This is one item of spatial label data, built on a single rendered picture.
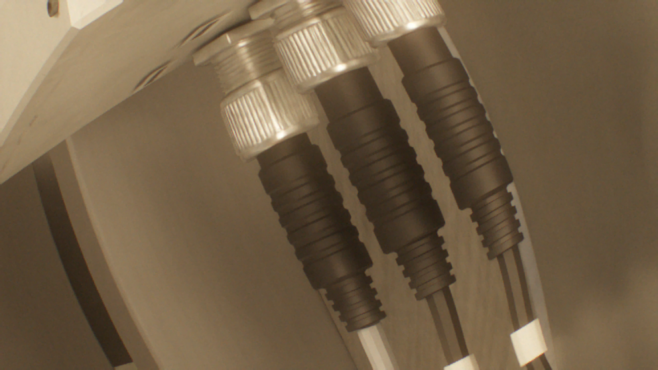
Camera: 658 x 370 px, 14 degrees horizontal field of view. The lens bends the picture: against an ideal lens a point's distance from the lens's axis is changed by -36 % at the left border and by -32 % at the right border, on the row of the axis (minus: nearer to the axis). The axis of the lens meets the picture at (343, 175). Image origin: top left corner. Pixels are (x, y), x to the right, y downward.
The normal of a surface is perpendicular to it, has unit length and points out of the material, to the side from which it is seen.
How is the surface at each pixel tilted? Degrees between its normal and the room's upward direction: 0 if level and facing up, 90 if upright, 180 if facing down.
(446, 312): 51
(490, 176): 43
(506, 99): 90
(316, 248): 55
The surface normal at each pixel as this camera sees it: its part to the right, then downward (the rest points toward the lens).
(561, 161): -0.85, 0.37
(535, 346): 0.29, -0.24
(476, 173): -0.13, 0.00
